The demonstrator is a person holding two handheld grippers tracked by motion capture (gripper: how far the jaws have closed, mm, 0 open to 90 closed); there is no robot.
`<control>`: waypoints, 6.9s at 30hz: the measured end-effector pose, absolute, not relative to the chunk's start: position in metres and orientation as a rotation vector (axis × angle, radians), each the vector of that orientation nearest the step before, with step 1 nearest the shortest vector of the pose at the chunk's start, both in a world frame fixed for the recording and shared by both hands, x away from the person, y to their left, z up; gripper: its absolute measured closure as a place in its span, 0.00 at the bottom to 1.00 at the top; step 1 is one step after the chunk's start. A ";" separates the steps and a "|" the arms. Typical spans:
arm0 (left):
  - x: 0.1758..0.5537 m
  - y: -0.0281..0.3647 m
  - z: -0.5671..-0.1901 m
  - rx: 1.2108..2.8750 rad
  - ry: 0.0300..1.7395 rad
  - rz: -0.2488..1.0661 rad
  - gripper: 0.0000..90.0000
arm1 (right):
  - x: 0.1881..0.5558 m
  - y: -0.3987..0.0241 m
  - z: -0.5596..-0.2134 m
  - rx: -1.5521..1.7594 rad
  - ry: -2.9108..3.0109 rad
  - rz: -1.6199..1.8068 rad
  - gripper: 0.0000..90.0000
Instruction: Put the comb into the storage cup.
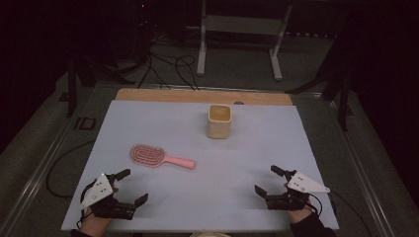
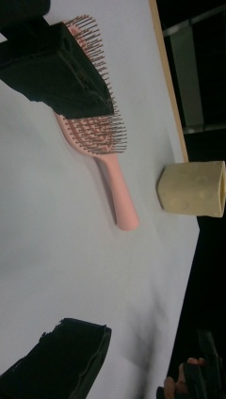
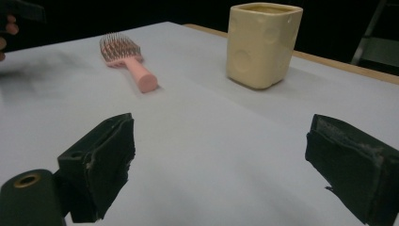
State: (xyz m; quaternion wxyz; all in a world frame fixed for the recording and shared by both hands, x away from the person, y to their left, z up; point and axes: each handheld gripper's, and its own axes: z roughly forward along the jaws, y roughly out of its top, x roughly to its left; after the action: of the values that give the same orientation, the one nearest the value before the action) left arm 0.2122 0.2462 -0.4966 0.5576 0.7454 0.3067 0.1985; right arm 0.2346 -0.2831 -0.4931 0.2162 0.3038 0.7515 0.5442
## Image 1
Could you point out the white metal stand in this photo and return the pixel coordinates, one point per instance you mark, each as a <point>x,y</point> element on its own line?
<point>243,24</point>

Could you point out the pink hairbrush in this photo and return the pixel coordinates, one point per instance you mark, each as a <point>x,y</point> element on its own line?
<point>148,155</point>

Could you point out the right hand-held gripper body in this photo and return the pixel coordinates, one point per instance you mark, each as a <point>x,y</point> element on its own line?
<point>304,184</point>

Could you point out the black square floor bracket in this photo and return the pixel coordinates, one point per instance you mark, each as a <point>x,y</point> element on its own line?
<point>79,123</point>

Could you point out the metal floor rail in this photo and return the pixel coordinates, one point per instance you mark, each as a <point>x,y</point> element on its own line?
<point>36,171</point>
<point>359,171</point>

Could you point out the white table mat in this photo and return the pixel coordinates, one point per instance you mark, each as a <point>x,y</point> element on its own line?
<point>214,184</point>

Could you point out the person's left hand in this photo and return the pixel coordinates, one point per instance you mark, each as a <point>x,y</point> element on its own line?
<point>94,225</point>

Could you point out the black metal stand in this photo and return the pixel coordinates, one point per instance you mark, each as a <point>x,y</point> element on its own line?
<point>344,105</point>
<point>71,95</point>

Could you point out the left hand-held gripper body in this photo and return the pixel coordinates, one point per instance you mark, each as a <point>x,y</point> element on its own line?
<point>99,191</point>

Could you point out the person's right hand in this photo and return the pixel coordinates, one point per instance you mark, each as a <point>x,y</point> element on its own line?
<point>301,215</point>

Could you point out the beige square cup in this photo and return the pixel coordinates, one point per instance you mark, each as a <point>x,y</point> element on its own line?
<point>219,126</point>

